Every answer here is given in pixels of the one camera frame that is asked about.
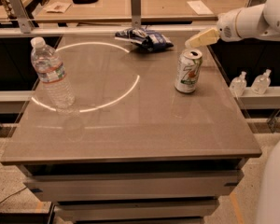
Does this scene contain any lower cabinet drawer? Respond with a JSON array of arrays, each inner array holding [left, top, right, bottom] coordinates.
[[55, 199, 218, 222]]

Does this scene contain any middle metal bracket post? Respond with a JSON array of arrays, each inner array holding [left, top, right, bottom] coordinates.
[[131, 0, 141, 28]]

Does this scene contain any blue chip bag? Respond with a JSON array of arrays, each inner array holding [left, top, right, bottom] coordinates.
[[115, 28, 174, 52]]

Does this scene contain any clear plastic water bottle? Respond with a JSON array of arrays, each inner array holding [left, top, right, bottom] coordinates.
[[31, 37, 75, 109]]

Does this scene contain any black floor cable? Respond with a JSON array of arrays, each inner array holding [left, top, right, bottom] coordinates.
[[0, 186, 28, 209]]

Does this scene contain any black object on far table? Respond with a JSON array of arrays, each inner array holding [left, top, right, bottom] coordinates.
[[72, 0, 99, 5]]

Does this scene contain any green white 7up can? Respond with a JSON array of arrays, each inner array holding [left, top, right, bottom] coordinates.
[[175, 49, 203, 93]]

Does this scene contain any tan paper packet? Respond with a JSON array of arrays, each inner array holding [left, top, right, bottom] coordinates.
[[45, 2, 71, 13]]

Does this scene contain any left metal bracket post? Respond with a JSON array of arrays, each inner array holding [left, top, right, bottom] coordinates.
[[8, 0, 34, 34]]

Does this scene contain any small clear bottle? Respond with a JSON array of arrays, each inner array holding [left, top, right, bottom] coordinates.
[[229, 71, 246, 98], [251, 69, 271, 94]]

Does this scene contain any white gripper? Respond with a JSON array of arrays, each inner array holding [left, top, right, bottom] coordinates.
[[185, 9, 240, 48]]

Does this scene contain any small white paper card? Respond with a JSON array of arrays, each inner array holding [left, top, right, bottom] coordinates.
[[188, 0, 213, 15]]

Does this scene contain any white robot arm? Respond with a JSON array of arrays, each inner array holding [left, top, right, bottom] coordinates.
[[186, 0, 280, 224]]

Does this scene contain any upper cabinet drawer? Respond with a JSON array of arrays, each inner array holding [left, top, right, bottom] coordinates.
[[24, 170, 243, 202]]

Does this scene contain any cabinet drawer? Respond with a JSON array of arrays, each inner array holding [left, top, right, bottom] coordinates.
[[55, 199, 218, 222], [24, 170, 243, 202]]

